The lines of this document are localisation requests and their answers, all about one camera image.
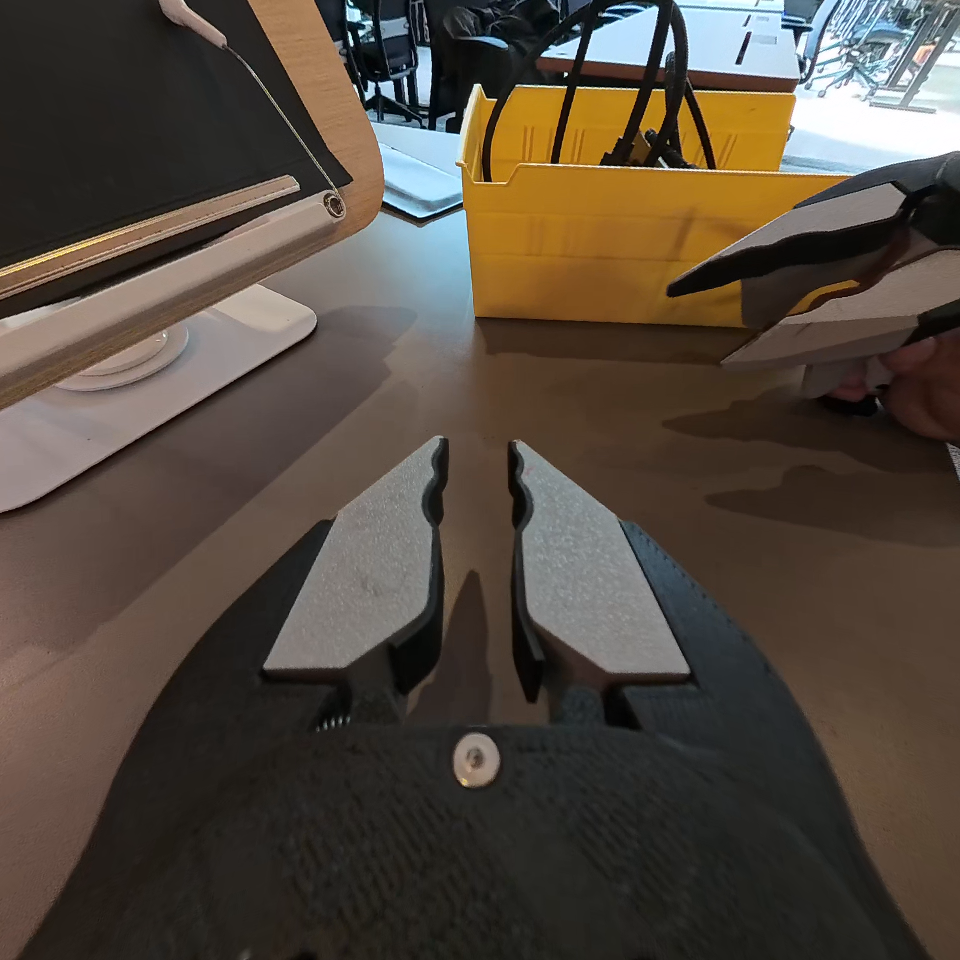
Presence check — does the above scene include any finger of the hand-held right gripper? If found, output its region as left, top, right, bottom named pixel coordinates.
left=721, top=249, right=960, bottom=400
left=666, top=183, right=912, bottom=329

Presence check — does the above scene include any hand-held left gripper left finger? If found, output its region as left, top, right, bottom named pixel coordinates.
left=262, top=436, right=450, bottom=680

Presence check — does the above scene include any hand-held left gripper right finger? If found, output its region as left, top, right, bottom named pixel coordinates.
left=508, top=440, right=691, bottom=684

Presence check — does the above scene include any metal hdmi port hub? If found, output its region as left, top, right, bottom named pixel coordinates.
left=480, top=0, right=676, bottom=185

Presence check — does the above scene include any yellow plastic bin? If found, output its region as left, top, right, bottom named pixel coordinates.
left=456, top=82, right=855, bottom=331

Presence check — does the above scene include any person's right hand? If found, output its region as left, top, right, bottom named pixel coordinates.
left=832, top=336, right=960, bottom=444

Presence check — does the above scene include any grey flat pad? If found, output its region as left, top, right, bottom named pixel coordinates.
left=371, top=123, right=468, bottom=223

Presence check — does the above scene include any black office chair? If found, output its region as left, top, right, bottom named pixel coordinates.
left=341, top=0, right=438, bottom=126

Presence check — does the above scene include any black board on white stand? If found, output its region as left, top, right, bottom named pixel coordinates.
left=0, top=0, right=387, bottom=516

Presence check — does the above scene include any white tethered pin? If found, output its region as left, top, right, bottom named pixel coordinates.
left=157, top=0, right=348, bottom=220

